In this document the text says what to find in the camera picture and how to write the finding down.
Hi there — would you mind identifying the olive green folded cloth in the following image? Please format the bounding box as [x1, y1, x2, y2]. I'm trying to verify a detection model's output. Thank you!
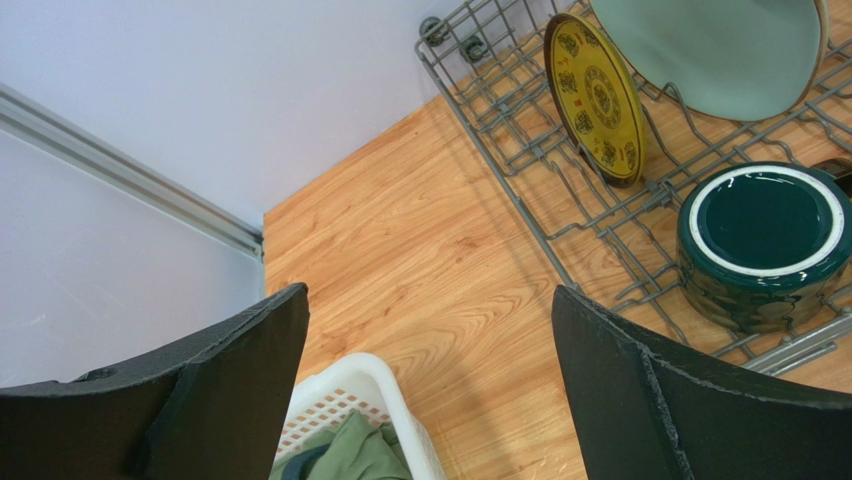
[269, 411, 412, 480]

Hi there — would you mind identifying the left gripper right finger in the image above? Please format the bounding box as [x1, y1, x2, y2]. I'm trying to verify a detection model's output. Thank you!
[551, 285, 851, 479]

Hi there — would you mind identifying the dark green mug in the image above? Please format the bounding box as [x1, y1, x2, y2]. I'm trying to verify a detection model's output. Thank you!
[676, 159, 851, 334]

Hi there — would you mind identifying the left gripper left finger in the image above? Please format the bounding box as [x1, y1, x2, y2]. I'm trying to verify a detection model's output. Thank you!
[1, 283, 310, 479]

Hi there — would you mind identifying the left aluminium frame post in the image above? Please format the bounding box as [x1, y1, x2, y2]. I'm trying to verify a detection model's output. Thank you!
[1, 84, 264, 261]

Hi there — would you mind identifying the yellow patterned plate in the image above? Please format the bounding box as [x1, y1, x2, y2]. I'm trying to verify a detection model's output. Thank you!
[544, 13, 646, 188]

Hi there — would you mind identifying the light blue flower plate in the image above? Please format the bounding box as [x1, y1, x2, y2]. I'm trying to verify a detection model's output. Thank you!
[590, 0, 830, 122]

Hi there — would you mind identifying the white plastic basket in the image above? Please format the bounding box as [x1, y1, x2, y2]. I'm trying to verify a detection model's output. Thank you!
[274, 352, 447, 479]

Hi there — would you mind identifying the grey wire dish rack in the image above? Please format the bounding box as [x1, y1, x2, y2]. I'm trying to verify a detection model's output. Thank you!
[415, 1, 851, 389]

